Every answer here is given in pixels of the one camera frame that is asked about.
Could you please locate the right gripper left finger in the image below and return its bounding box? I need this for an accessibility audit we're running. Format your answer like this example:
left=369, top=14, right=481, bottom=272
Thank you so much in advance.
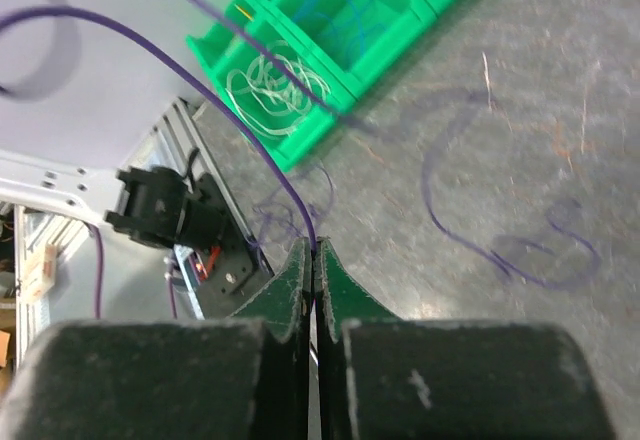
left=1, top=239, right=310, bottom=439

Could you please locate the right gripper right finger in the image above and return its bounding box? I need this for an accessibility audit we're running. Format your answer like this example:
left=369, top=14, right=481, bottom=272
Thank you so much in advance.
left=313, top=239, right=616, bottom=439

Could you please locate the white cable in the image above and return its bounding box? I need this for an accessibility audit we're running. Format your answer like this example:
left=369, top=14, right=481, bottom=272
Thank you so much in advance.
left=225, top=39, right=334, bottom=139

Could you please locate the blue cable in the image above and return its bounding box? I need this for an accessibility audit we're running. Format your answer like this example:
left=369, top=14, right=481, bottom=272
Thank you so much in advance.
left=292, top=0, right=381, bottom=61

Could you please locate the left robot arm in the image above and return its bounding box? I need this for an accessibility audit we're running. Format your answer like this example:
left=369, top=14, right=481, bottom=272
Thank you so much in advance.
left=1, top=150, right=230, bottom=250

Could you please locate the green compartment bin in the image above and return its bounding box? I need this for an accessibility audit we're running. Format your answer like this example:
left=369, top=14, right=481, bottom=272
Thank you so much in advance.
left=186, top=0, right=455, bottom=171

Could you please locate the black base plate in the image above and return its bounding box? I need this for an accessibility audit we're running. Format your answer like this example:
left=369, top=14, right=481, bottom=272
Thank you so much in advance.
left=173, top=173, right=274, bottom=320

